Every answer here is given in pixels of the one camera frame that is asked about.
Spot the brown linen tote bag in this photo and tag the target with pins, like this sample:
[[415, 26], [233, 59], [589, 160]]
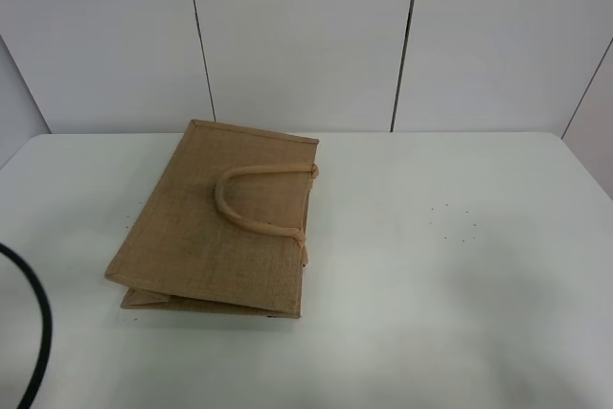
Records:
[[225, 228]]

